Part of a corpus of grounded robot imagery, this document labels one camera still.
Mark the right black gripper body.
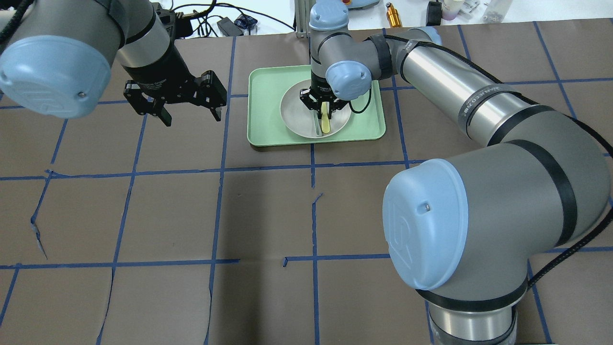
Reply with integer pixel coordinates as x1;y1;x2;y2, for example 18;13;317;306
300;86;350;111

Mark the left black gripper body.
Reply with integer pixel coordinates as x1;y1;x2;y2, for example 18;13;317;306
124;70;227;116

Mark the yellow plastic fork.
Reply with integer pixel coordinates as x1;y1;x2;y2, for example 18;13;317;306
320;101;331;135

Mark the white round plate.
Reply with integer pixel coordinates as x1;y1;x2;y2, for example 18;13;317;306
280;80;351;139

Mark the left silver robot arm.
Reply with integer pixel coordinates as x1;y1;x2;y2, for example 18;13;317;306
0;0;227;127

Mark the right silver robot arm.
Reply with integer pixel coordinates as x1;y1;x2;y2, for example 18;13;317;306
300;0;612;345

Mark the pale green plastic spoon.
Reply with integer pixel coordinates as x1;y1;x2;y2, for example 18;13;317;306
313;116;322;137

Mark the light green tray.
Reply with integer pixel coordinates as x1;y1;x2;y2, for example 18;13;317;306
247;65;386;147

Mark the brass cylinder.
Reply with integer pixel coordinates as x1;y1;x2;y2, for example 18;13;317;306
386;2;402;28

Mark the aluminium frame post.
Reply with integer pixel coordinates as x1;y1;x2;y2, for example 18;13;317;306
293;0;313;38

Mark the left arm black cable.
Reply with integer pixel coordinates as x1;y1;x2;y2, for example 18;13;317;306
0;0;36;46

